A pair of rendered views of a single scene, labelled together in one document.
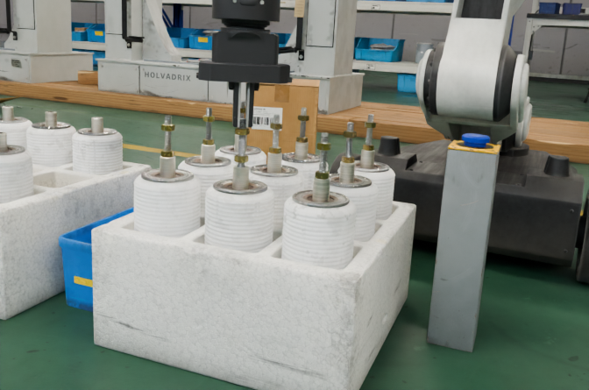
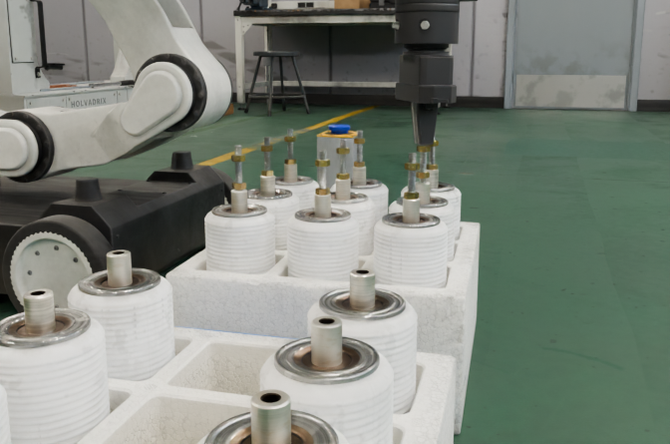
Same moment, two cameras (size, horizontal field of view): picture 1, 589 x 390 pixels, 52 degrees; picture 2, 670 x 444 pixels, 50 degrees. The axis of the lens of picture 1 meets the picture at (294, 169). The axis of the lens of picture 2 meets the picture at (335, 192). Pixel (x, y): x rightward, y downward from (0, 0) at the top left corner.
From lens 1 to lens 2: 1.51 m
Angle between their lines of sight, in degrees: 94
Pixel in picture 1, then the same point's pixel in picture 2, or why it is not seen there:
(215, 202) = (451, 215)
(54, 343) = not seen: outside the picture
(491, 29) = (194, 38)
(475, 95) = (222, 102)
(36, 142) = (100, 362)
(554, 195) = (211, 182)
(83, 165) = (169, 342)
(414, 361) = not seen: hidden behind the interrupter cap
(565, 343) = not seen: hidden behind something
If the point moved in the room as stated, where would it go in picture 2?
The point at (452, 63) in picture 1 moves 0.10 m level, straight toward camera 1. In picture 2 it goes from (208, 74) to (262, 74)
